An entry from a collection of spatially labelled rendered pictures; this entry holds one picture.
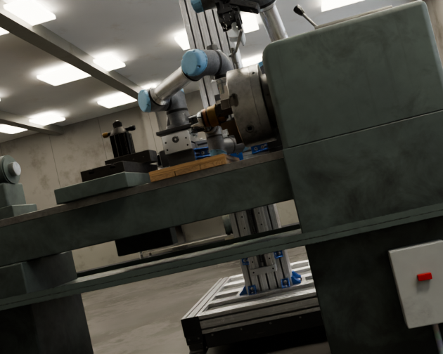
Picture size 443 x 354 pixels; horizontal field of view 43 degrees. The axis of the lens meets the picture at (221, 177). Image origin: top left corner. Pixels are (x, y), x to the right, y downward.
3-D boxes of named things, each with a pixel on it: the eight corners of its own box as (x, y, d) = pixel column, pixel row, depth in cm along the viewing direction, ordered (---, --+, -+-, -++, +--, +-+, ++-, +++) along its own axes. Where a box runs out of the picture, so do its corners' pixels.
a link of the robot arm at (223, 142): (237, 155, 254) (231, 132, 255) (219, 158, 247) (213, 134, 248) (226, 159, 260) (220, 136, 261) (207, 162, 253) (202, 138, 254)
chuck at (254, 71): (278, 136, 239) (260, 64, 236) (275, 144, 209) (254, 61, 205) (271, 138, 240) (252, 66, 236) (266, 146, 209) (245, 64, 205)
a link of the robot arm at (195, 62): (162, 114, 293) (225, 69, 252) (138, 116, 283) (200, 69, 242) (155, 93, 294) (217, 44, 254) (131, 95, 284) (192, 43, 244)
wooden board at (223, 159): (240, 166, 242) (238, 157, 242) (226, 164, 207) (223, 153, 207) (176, 182, 248) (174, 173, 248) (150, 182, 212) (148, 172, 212)
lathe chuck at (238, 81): (271, 138, 240) (252, 66, 236) (266, 146, 209) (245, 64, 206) (250, 143, 242) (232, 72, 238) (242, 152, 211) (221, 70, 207)
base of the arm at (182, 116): (170, 133, 301) (167, 116, 301) (197, 127, 298) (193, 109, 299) (164, 130, 286) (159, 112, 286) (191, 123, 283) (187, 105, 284)
